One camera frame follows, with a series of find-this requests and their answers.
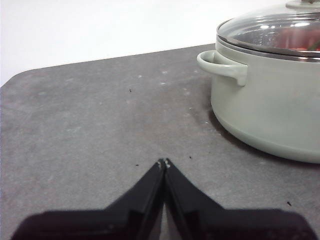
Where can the pale green electric pot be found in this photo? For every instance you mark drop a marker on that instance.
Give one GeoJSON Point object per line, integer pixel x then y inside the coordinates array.
{"type": "Point", "coordinates": [270, 105]}

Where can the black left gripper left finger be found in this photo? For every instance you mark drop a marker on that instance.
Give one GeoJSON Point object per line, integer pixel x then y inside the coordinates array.
{"type": "Point", "coordinates": [120, 220]}

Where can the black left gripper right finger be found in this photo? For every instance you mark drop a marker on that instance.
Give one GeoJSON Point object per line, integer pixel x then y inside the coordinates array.
{"type": "Point", "coordinates": [215, 222]}

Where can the glass lid with green knob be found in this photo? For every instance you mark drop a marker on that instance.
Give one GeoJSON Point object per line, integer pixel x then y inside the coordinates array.
{"type": "Point", "coordinates": [252, 27]}

